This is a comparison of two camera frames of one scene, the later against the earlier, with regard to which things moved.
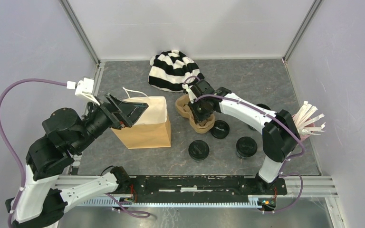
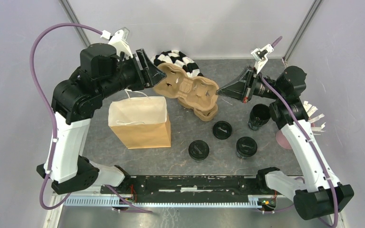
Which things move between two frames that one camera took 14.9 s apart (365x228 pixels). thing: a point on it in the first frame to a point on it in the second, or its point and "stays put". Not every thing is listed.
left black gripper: [128, 113] to [154, 73]
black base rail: [199, 186] stays put
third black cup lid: [220, 129] stays put
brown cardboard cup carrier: [183, 109] to [200, 91]
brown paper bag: [151, 129] stays put
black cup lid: [198, 150] stays put
